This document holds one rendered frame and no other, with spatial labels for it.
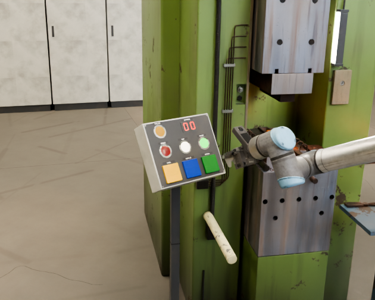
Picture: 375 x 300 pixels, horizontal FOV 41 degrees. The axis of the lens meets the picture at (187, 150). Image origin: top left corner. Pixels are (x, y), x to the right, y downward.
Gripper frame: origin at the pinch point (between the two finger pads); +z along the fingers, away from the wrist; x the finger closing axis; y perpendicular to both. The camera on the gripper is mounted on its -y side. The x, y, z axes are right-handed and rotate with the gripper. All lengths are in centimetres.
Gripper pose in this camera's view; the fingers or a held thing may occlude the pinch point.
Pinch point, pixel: (224, 155)
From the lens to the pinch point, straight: 207.9
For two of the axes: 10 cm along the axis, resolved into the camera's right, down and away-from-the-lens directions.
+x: 8.1, -1.7, 5.7
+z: -5.2, 2.5, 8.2
